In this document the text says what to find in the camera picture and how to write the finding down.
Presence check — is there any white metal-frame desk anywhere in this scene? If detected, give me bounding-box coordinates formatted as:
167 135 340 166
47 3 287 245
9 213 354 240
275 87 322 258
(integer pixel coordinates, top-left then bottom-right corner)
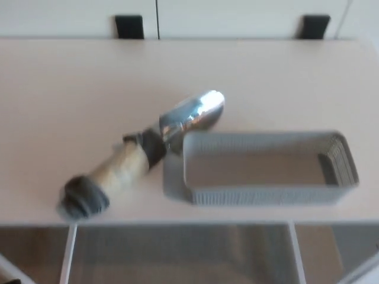
0 37 379 284

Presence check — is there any metal shovel with handle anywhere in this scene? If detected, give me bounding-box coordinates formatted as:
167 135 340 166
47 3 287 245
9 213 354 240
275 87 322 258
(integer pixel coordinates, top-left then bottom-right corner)
56 89 226 221

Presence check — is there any grey perforated plastic container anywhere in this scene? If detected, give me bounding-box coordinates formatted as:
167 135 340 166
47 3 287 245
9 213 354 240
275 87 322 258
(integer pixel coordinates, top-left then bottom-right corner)
163 130 361 206

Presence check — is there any white cabinet row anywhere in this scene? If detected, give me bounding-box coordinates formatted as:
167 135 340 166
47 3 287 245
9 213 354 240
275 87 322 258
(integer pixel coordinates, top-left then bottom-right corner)
0 0 379 40

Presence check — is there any black bracket on cabinet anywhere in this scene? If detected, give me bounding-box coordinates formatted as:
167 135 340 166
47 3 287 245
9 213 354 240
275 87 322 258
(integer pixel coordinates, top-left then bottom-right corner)
299 14 331 40
114 14 146 40

